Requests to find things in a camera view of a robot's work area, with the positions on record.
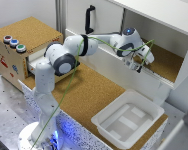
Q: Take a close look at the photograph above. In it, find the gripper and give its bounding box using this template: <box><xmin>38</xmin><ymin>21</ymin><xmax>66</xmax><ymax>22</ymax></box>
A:
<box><xmin>124</xmin><ymin>45</ymin><xmax>155</xmax><ymax>70</ymax></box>

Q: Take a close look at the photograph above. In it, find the white cabinet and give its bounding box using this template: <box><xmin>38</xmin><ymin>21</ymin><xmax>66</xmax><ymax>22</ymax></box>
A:
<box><xmin>64</xmin><ymin>0</ymin><xmax>188</xmax><ymax>107</ymax></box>

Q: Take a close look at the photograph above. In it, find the white sliding door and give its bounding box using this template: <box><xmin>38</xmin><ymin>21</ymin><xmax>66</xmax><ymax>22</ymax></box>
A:
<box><xmin>65</xmin><ymin>0</ymin><xmax>126</xmax><ymax>51</ymax></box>

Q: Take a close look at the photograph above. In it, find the white plastic box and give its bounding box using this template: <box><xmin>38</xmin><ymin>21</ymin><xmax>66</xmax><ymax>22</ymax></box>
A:
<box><xmin>90</xmin><ymin>88</ymin><xmax>166</xmax><ymax>150</ymax></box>

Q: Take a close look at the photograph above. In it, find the wooden drawer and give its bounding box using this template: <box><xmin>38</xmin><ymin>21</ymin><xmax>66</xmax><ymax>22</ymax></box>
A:
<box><xmin>26</xmin><ymin>54</ymin><xmax>51</xmax><ymax>78</ymax></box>

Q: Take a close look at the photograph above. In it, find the wooden drawer box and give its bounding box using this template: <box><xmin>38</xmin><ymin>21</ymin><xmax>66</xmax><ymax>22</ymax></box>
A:
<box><xmin>0</xmin><ymin>16</ymin><xmax>65</xmax><ymax>92</ymax></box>

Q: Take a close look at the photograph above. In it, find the green button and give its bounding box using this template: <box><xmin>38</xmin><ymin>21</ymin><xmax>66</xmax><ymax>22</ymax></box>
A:
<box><xmin>15</xmin><ymin>43</ymin><xmax>27</xmax><ymax>55</ymax></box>

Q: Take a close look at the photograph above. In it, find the blue button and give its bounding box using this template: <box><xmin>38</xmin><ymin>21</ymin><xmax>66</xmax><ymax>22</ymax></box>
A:
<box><xmin>9</xmin><ymin>38</ymin><xmax>20</xmax><ymax>49</ymax></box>

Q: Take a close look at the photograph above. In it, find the red button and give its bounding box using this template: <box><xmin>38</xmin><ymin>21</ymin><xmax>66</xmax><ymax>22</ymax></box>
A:
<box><xmin>2</xmin><ymin>34</ymin><xmax>13</xmax><ymax>45</ymax></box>

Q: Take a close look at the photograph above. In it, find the black door handle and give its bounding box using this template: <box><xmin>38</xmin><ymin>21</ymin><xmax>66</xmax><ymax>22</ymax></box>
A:
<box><xmin>84</xmin><ymin>4</ymin><xmax>97</xmax><ymax>36</ymax></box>

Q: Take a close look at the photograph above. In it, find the green cable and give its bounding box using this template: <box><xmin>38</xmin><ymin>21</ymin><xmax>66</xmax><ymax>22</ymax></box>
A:
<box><xmin>29</xmin><ymin>36</ymin><xmax>156</xmax><ymax>150</ymax></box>

